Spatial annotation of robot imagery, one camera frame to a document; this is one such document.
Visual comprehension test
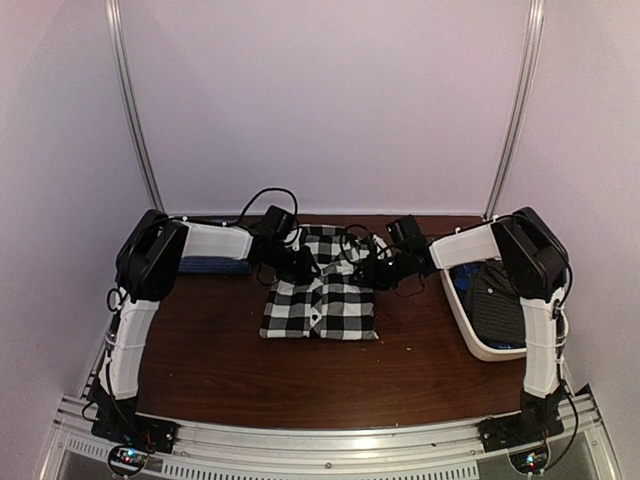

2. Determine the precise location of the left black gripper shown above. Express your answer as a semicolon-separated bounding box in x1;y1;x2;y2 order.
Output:
268;242;322;282

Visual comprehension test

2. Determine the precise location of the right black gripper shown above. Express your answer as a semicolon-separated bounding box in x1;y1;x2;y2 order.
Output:
350;249;412;290

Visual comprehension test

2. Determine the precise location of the blue shirt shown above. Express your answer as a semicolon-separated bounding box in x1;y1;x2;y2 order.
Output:
178;256;252;275
449;262;483;297

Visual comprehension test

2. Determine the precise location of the black white checked shirt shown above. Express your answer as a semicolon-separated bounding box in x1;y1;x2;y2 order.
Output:
259;224;379;341

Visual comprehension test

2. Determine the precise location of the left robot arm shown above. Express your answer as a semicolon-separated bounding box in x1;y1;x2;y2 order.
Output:
91;206;319;444

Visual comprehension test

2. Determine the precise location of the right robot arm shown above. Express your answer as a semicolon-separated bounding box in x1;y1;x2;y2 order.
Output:
351;207;573;442

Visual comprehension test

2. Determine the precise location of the blue shirt in basket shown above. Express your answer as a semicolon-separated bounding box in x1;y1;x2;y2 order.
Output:
449;262;483;297

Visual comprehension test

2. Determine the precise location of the dark striped shirt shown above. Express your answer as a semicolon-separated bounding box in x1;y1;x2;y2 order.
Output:
463;260;525;349

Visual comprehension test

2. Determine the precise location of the white plastic basket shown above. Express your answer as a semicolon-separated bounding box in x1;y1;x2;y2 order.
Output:
439;269;526;362

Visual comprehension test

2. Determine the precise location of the right small circuit board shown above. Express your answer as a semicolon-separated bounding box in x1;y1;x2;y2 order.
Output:
509;445;550;476

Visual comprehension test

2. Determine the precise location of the small circuit board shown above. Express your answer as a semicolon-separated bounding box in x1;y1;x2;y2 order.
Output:
107;445;150;477
509;445;550;476

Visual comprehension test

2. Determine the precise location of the left small circuit board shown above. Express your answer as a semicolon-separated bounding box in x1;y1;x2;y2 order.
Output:
107;445;150;477

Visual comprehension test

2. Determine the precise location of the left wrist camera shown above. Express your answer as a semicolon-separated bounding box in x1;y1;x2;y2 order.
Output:
284;226;307;251

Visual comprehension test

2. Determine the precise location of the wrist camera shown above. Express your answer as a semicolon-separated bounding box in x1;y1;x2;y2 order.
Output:
284;226;307;251
371;234;393;260

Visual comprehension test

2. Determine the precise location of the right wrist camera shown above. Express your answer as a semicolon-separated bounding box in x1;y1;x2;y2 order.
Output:
371;234;393;260

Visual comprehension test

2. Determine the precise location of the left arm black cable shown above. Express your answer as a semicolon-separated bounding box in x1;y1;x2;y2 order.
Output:
237;187;300;231

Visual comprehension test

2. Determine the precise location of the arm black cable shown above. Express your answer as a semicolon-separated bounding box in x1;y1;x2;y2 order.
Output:
237;187;300;231
339;223;381;266

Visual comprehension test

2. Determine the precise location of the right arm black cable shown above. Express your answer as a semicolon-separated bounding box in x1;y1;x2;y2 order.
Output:
339;223;381;266

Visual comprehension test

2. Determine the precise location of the front aluminium rail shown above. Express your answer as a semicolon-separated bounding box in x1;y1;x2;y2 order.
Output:
42;384;621;480

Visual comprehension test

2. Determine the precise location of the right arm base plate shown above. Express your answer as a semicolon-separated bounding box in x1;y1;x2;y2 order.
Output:
477;413;564;453

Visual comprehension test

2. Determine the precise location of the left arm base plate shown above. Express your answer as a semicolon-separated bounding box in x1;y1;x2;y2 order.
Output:
91;413;178;454

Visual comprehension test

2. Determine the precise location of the left aluminium frame post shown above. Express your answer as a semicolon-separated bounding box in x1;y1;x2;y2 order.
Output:
104;0;165;211

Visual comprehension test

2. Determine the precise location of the aluminium frame post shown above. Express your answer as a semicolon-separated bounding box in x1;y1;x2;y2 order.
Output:
104;0;165;211
483;0;545;219

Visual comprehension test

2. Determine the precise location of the right aluminium frame post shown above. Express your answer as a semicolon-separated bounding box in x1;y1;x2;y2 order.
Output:
483;0;545;219

